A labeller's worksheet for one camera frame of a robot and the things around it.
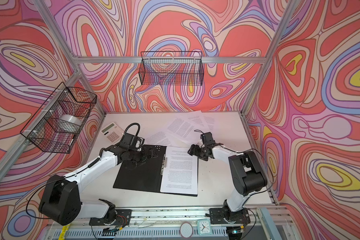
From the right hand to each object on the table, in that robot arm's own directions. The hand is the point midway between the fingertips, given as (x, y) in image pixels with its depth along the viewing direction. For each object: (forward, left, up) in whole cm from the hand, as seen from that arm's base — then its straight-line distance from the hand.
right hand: (194, 156), depth 94 cm
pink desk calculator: (+20, +57, +2) cm, 60 cm away
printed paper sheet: (-12, +9, -1) cm, 15 cm away
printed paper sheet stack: (+21, +6, 0) cm, 22 cm away
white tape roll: (+6, +63, +32) cm, 71 cm away
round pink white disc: (-39, +7, +4) cm, 40 cm away
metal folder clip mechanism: (-5, +19, 0) cm, 20 cm away
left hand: (-5, +24, +9) cm, 26 cm away
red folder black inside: (-13, +29, 0) cm, 31 cm away
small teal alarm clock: (-38, -1, +1) cm, 38 cm away
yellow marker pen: (-39, +64, +2) cm, 75 cm away
